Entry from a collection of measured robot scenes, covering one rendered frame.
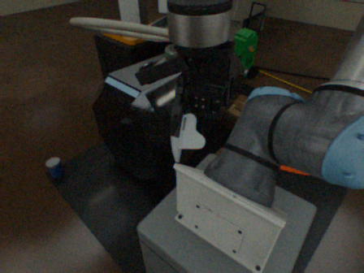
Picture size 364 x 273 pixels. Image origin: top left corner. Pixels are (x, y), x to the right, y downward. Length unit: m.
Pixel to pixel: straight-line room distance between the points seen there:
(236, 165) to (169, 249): 0.29
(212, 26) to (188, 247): 0.56
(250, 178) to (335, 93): 0.24
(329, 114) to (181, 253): 0.48
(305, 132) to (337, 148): 0.07
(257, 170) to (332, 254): 1.33
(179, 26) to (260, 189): 0.42
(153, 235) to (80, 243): 1.09
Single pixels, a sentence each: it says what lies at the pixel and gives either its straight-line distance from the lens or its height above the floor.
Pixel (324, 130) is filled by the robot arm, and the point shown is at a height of 1.22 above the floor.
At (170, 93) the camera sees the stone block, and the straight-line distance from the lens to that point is 1.53.
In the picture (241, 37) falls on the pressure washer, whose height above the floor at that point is 0.51.
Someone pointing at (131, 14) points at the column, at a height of 0.94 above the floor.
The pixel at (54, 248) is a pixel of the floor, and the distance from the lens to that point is 1.84.
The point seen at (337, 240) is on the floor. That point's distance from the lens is 1.95.
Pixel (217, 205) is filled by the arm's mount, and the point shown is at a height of 1.02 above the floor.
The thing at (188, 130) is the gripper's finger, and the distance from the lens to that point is 0.42.
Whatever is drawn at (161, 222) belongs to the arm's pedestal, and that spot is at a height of 0.85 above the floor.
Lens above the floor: 1.50
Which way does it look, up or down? 39 degrees down
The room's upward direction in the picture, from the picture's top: straight up
